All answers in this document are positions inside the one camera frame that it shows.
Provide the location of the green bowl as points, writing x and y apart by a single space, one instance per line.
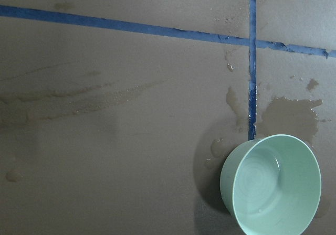
271 185

